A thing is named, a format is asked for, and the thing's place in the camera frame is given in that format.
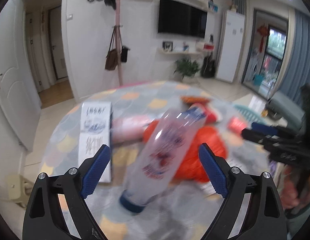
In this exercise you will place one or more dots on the blue window curtain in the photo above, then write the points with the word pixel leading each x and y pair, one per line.
pixel 298 70

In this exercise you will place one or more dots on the person's right hand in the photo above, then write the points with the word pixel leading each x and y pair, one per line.
pixel 289 195

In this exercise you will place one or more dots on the white wall shelf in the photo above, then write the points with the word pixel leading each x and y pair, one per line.
pixel 186 53

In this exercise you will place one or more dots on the butterfly picture frame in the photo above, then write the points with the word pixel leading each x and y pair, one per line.
pixel 167 46

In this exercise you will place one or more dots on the red white shelf box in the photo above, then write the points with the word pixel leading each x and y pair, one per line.
pixel 204 46

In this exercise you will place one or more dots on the black hanging small bag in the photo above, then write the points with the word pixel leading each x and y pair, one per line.
pixel 124 51

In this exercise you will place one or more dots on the red chinese knot decoration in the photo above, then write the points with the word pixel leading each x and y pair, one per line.
pixel 264 32

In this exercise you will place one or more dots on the clear plastic bottle blue cap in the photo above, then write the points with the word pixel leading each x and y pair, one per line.
pixel 161 157

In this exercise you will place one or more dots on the brown hanging handbag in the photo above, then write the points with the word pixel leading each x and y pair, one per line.
pixel 112 56

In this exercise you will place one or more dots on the red paper cup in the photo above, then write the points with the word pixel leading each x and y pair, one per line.
pixel 212 115

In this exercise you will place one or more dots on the white milk carton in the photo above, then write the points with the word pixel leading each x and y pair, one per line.
pixel 95 128

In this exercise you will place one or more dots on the orange snack wrapper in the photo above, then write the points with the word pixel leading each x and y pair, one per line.
pixel 194 99

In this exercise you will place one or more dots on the blue bucket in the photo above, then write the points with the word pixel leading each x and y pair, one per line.
pixel 258 79

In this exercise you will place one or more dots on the pink coat rack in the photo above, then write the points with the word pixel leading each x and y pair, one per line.
pixel 117 41

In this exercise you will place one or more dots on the white coffee table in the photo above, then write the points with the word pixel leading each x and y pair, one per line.
pixel 257 104

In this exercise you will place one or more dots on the wooden stool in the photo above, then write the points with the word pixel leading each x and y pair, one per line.
pixel 19 189

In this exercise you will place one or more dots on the light blue waste basket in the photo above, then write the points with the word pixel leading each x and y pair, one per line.
pixel 249 115

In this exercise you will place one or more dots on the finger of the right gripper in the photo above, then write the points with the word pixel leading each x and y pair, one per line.
pixel 259 131
pixel 260 139

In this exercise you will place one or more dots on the white tall cabinet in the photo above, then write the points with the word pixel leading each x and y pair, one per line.
pixel 230 46

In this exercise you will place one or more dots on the grey blue sofa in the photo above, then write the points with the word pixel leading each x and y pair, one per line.
pixel 280 106

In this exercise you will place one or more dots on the wall mounted black television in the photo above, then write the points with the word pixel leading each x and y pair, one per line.
pixel 179 18

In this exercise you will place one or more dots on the teal forearm sleeve right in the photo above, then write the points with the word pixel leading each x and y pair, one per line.
pixel 295 222

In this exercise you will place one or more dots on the pink yogurt bottle grey cap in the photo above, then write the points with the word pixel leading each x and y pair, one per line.
pixel 129 128

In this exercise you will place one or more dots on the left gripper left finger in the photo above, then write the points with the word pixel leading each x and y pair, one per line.
pixel 44 217

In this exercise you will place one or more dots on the white interior door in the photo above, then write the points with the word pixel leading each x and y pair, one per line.
pixel 19 99

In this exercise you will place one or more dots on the black guitar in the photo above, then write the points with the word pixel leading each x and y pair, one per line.
pixel 208 68

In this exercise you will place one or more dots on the orange plastic bag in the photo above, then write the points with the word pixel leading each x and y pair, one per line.
pixel 205 160

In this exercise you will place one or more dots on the potted green plant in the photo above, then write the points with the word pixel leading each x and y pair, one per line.
pixel 185 67

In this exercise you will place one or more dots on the pink clay packet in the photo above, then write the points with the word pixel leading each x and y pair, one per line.
pixel 236 124

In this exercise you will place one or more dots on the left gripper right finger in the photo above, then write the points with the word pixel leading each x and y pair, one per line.
pixel 264 218

